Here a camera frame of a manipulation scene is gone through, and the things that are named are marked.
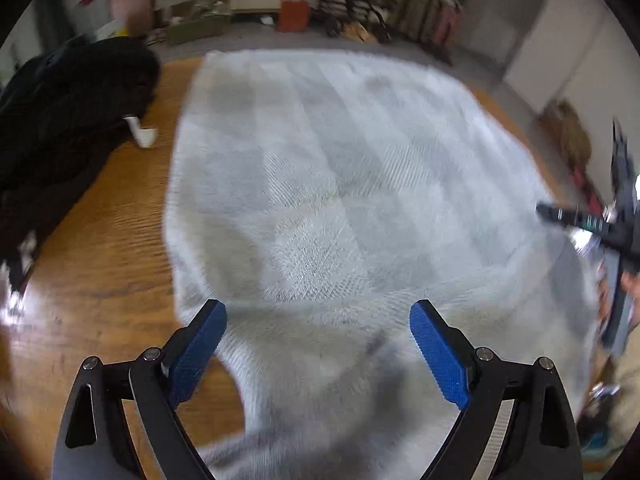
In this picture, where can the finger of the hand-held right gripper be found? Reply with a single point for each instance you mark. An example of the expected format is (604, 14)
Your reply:
(565, 217)

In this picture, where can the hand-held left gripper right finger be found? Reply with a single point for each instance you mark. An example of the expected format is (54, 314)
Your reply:
(440, 355)

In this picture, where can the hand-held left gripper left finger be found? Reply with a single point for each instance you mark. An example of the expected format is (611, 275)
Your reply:
(197, 355)

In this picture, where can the grey knit sweater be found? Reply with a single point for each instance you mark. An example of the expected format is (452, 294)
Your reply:
(350, 185)

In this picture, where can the pile of black clothes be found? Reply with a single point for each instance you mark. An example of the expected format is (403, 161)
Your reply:
(65, 110)

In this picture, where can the brown woven bundle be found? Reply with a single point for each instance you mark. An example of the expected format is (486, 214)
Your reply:
(567, 132)

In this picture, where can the pink suitcase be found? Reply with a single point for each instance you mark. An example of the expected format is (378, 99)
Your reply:
(449, 27)

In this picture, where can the olive suitcase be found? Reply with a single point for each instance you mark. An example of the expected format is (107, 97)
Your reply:
(417, 12)

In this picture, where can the crumpled brown paper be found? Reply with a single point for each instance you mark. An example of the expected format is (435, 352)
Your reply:
(360, 32)

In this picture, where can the olive crate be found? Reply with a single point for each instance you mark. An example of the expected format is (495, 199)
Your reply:
(200, 30)

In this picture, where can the orange paper bag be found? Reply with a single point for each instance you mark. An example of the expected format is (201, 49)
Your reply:
(294, 15)

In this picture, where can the pink box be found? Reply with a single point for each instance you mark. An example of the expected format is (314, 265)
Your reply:
(130, 7)

